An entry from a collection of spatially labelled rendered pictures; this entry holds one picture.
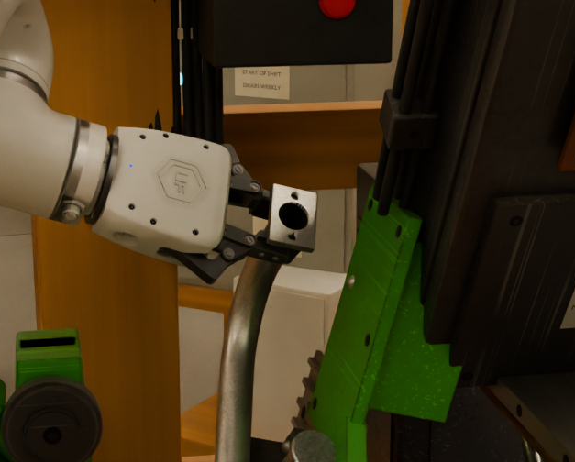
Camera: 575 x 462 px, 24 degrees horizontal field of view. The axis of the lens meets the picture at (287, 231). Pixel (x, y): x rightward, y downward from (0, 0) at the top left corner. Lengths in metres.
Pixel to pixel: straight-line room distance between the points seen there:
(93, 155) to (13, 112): 0.07
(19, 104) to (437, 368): 0.39
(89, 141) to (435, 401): 0.34
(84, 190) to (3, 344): 3.56
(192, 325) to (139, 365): 3.29
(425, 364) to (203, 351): 3.40
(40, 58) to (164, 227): 0.17
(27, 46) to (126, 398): 0.47
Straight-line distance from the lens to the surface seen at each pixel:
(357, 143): 1.47
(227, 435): 1.14
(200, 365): 4.32
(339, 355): 1.10
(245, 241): 1.09
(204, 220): 1.06
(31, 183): 1.04
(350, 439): 1.04
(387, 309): 1.02
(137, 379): 1.41
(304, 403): 1.23
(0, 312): 4.93
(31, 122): 1.05
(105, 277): 1.37
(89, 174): 1.04
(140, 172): 1.07
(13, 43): 1.08
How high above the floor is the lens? 1.52
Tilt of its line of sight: 15 degrees down
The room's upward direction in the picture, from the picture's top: straight up
